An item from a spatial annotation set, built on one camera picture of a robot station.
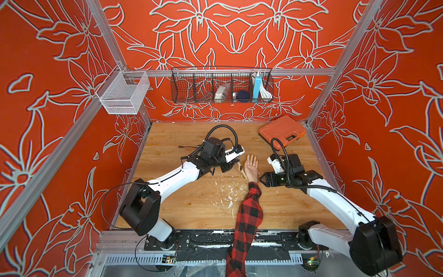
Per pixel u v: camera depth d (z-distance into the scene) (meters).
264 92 0.91
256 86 0.86
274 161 0.76
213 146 0.63
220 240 0.74
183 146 1.07
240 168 0.86
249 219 0.76
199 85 1.00
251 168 0.94
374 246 0.39
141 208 0.43
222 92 0.92
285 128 1.10
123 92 0.93
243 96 0.95
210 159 0.65
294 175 0.63
